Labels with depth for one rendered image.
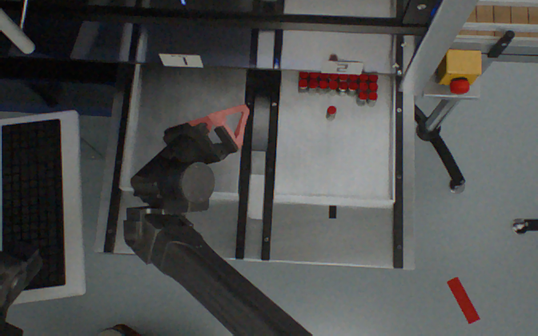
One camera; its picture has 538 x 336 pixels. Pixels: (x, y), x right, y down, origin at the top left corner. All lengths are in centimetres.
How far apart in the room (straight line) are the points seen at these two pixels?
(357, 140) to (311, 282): 92
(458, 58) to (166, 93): 65
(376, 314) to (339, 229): 92
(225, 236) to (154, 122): 31
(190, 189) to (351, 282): 146
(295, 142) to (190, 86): 28
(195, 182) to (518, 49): 92
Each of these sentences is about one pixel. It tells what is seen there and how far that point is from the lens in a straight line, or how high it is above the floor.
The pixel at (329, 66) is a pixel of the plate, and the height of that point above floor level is 102.
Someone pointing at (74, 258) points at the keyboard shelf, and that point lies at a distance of 148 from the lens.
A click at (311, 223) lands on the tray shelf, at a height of 88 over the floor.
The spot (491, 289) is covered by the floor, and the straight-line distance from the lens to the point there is 232.
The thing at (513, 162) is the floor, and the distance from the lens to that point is 242.
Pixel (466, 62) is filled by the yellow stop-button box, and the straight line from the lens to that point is 132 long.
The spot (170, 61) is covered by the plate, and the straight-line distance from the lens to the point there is 131.
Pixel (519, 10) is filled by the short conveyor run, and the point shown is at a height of 93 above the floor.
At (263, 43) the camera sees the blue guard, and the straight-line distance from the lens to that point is 119.
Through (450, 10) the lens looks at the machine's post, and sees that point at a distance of 108.
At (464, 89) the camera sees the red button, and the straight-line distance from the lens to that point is 132.
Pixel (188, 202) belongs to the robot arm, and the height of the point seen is 141.
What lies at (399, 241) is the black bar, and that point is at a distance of 133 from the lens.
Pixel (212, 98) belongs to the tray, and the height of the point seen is 88.
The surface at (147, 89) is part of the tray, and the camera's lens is 144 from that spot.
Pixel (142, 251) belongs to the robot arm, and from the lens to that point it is 88.
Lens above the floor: 219
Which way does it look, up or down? 75 degrees down
